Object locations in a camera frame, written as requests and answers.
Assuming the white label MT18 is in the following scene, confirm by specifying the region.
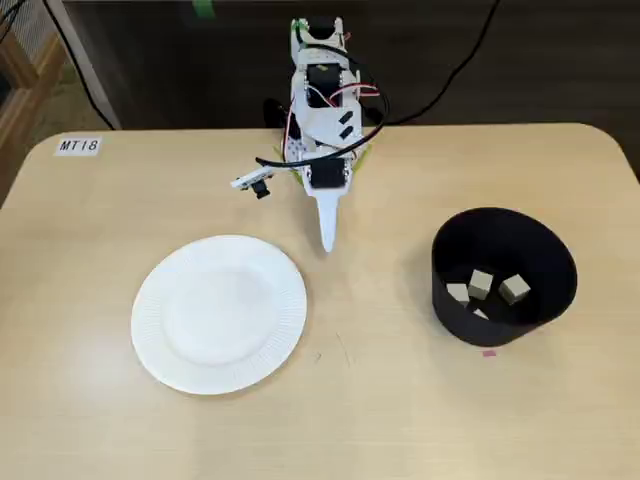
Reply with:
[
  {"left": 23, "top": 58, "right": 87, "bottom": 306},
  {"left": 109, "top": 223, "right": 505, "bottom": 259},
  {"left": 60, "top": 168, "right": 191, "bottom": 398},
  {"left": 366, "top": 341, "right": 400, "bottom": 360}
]
[{"left": 53, "top": 135, "right": 103, "bottom": 157}]

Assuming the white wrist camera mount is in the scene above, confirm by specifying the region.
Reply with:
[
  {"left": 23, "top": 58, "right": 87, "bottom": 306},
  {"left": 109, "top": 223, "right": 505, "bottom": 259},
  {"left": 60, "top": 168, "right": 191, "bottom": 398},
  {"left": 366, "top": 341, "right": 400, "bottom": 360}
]
[{"left": 229, "top": 167, "right": 276, "bottom": 201}]

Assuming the dark brown cabinet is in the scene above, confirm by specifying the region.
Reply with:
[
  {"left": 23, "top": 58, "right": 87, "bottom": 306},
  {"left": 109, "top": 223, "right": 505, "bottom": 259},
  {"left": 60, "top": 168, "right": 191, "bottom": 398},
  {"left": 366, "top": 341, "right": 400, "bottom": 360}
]
[{"left": 64, "top": 0, "right": 640, "bottom": 132}]

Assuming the black table clamp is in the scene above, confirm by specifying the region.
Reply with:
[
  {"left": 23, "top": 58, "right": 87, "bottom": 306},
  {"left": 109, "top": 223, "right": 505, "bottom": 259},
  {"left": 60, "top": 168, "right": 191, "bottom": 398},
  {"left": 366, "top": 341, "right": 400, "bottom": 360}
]
[{"left": 263, "top": 97, "right": 294, "bottom": 134}]

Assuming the thin black cable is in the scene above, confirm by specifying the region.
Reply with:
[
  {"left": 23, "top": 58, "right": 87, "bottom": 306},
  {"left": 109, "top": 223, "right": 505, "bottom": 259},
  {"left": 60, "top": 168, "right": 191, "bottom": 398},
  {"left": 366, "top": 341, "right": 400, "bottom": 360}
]
[{"left": 42, "top": 0, "right": 119, "bottom": 129}]

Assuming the grey metal post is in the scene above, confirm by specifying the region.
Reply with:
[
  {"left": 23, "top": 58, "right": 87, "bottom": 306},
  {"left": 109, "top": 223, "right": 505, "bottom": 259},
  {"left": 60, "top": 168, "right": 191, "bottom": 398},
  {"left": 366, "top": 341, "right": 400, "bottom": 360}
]
[{"left": 47, "top": 0, "right": 124, "bottom": 130}]

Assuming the white paper plate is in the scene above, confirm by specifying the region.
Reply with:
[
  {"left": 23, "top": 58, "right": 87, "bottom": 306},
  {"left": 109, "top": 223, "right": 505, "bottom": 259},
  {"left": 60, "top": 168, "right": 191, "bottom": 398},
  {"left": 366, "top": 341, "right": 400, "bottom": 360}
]
[{"left": 130, "top": 234, "right": 308, "bottom": 396}]

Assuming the wooden shelf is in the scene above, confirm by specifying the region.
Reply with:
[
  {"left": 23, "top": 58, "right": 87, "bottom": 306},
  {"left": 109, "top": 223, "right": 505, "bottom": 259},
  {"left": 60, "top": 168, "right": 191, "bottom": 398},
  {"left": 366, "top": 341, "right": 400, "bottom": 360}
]
[{"left": 0, "top": 29, "right": 69, "bottom": 201}]

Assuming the black pot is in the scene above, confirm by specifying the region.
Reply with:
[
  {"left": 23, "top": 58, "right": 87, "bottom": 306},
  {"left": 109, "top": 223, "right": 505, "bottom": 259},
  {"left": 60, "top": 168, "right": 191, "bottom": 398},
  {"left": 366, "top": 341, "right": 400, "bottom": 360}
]
[{"left": 430, "top": 207, "right": 580, "bottom": 348}]

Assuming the red white servo wire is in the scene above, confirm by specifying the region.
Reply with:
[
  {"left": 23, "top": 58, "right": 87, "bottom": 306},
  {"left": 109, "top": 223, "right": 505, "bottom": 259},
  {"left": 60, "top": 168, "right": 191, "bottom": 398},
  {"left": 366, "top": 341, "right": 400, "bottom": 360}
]
[{"left": 282, "top": 82, "right": 381, "bottom": 156}]

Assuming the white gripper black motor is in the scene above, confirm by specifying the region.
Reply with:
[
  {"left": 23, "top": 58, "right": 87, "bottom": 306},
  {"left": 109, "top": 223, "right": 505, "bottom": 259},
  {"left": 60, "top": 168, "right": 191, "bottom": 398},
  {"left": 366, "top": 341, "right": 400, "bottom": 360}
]
[{"left": 301, "top": 156, "right": 357, "bottom": 254}]

